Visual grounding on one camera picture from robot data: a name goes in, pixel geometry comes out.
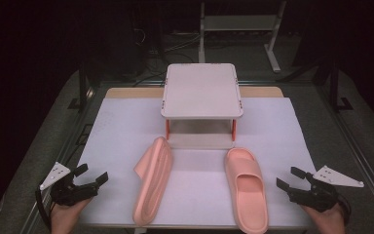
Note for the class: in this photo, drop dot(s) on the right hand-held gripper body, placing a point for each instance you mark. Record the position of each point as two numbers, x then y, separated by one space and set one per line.
321 195

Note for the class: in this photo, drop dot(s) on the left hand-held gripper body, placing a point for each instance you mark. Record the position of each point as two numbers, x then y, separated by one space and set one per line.
65 191

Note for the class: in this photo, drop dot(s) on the pink slipper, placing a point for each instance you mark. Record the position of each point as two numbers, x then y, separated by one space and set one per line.
248 195
154 182

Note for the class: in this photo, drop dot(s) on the white shoe rack red posts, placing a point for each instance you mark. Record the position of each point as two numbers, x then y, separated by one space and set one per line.
201 91

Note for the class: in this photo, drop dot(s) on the person's left hand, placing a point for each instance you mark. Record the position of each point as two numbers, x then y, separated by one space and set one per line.
64 219

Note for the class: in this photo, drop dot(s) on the person's right hand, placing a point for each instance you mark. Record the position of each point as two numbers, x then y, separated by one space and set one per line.
329 222

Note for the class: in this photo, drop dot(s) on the white table mat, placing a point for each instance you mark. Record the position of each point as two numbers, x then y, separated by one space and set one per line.
120 136

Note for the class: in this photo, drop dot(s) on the black metal stand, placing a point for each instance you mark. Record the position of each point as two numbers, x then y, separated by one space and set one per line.
335 87
82 84

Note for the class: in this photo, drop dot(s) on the white metal stand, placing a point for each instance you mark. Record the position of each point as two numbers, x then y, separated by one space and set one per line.
240 22

